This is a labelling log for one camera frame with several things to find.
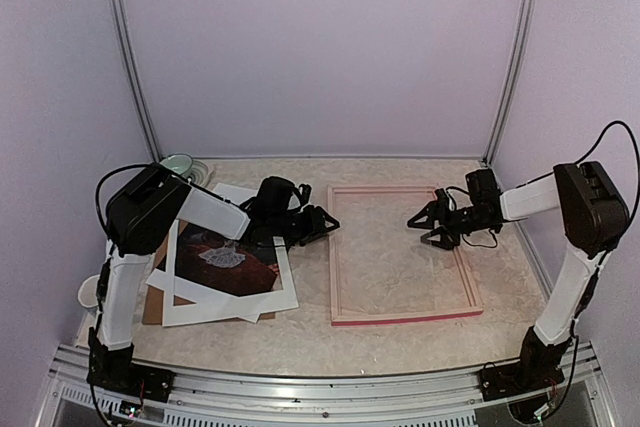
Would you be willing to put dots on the brown backing board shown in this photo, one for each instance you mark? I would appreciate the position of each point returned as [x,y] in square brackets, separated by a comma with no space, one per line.
[153,305]

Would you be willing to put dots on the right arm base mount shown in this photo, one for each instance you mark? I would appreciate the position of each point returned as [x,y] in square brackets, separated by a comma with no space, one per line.
[537,367]

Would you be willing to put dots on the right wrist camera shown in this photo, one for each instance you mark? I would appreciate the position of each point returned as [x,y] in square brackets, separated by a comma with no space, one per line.
[444,200]

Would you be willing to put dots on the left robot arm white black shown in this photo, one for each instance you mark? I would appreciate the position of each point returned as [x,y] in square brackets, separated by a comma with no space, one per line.
[139,216]

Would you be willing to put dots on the dark photo with white figure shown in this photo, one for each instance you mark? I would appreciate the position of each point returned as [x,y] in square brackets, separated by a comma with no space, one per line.
[209,259]

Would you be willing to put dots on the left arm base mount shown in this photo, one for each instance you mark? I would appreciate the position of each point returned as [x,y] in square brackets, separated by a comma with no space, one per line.
[114,370]

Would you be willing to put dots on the aluminium front rail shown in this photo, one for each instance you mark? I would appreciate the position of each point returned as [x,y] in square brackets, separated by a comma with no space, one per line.
[202,397]

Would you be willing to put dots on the pink wooden picture frame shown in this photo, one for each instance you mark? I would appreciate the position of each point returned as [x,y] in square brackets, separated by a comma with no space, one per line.
[475,307]

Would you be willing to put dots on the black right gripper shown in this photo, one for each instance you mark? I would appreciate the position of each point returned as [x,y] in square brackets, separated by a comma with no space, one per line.
[448,239]

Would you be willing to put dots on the aluminium corner post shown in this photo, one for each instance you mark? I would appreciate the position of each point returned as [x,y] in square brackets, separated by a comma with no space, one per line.
[516,59]
[125,45]

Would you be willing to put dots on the green ceramic bowl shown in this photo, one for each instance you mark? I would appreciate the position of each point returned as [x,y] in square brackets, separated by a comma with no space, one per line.
[180,164]

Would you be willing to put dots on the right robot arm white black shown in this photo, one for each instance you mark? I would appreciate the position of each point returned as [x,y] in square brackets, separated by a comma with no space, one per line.
[594,216]

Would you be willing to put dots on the white mat board upper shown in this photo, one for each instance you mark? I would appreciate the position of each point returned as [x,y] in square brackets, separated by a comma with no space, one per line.
[216,305]

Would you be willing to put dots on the white and blue mug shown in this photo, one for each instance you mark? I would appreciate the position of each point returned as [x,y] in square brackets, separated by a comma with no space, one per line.
[86,294]

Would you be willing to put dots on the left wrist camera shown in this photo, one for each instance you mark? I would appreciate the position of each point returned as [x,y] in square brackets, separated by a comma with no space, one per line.
[303,194]

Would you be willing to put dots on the left aluminium corner post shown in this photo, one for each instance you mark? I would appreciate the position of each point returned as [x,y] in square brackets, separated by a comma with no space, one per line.
[125,45]

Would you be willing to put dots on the right aluminium corner post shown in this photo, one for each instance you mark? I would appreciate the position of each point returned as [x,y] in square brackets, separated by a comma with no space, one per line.
[516,59]

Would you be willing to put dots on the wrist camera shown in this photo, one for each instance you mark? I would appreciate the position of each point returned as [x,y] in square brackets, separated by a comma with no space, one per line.
[303,194]
[444,200]

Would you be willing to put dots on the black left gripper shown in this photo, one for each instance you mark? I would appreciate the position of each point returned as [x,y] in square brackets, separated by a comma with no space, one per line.
[316,227]

